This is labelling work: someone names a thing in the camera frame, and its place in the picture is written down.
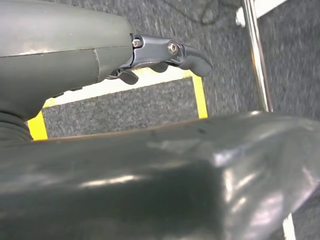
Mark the steel workbench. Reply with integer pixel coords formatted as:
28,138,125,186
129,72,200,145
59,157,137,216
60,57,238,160
240,0,297,240

